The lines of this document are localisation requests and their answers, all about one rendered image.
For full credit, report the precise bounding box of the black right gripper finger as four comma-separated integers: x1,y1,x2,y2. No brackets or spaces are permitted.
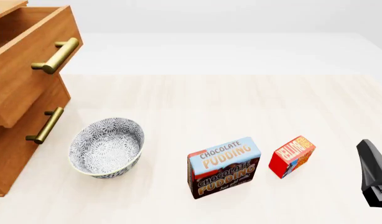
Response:
356,139,382,190

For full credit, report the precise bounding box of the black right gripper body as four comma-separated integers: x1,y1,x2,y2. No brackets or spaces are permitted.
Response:
361,179,382,209

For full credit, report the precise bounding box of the red butter box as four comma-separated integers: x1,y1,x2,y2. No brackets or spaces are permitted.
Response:
268,135,317,179

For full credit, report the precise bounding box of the closed wooden drawer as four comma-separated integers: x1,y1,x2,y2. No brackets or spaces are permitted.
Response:
0,75,72,196

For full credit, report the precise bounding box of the open wooden drawer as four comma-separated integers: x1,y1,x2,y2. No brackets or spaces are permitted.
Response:
0,5,84,129

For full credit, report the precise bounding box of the wooden cabinet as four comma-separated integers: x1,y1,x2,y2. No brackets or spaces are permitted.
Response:
0,0,72,198

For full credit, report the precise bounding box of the chocolate pudding box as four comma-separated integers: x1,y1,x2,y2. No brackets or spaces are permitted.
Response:
187,136,262,200

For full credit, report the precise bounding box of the grey floral patterned bowl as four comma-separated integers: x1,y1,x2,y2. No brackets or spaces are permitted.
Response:
68,117,146,179

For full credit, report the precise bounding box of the short brass drawer handle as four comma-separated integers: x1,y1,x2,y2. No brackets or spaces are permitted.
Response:
25,106,65,145

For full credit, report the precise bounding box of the long brass drawer handle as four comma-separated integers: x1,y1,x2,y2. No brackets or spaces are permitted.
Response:
30,37,80,75

